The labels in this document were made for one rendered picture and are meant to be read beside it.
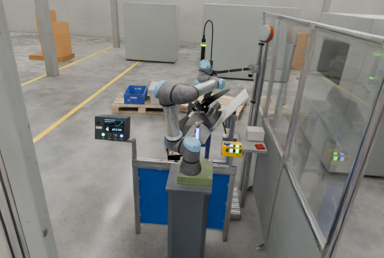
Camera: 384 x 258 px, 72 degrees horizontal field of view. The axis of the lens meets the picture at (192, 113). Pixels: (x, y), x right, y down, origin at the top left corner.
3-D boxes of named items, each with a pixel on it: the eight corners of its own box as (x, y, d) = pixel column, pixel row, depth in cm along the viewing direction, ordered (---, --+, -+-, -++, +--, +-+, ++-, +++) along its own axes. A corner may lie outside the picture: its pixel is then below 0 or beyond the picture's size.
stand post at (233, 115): (224, 201, 311) (235, 110, 265) (225, 207, 303) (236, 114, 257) (220, 201, 311) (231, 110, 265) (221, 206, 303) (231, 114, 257)
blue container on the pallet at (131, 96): (147, 95, 593) (147, 86, 584) (143, 105, 537) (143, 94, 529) (129, 94, 591) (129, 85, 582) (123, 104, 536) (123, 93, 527)
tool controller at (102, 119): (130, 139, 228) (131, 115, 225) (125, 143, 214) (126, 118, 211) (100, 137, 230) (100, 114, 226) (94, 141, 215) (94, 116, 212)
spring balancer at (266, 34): (261, 40, 268) (256, 40, 264) (263, 23, 262) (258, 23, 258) (273, 43, 255) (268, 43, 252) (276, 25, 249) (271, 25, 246)
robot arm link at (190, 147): (194, 164, 174) (195, 146, 169) (177, 157, 180) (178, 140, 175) (203, 156, 184) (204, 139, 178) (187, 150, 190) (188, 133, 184)
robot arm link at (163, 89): (180, 158, 182) (170, 90, 149) (163, 150, 189) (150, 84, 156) (190, 147, 189) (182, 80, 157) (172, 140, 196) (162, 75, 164)
